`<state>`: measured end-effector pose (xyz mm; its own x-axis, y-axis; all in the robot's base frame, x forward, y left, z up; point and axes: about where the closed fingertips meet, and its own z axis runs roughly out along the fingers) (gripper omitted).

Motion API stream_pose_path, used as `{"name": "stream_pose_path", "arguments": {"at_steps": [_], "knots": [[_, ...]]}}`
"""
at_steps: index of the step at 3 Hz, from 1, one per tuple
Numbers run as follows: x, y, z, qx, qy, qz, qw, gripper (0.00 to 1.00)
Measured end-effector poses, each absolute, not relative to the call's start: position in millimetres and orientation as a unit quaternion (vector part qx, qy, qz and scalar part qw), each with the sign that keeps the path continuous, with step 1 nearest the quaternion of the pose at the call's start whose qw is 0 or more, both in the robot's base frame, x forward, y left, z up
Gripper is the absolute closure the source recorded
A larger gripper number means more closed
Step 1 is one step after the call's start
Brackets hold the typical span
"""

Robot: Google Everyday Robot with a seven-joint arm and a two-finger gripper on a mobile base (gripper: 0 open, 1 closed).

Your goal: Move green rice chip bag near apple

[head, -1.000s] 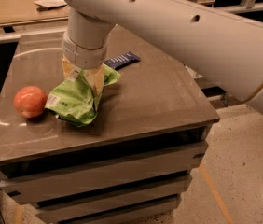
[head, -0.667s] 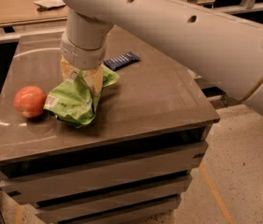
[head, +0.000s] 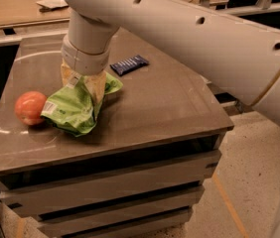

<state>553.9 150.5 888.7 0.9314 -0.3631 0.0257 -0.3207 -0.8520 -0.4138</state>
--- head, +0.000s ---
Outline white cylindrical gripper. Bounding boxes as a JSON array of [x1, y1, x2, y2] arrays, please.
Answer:
[[61, 35, 109, 105]]

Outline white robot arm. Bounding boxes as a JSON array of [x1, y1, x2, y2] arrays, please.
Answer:
[[62, 0, 280, 238]]

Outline green rice chip bag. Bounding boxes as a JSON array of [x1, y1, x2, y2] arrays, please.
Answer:
[[41, 72, 123, 137]]

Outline white paper sheets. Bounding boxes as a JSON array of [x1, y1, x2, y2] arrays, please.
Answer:
[[37, 0, 68, 10]]

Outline red apple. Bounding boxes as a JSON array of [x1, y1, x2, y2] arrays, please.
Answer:
[[14, 91, 47, 126]]

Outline dark blue snack bar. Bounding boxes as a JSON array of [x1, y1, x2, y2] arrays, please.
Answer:
[[110, 55, 149, 76]]

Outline grey drawer cabinet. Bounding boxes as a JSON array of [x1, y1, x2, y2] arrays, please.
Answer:
[[0, 30, 232, 238]]

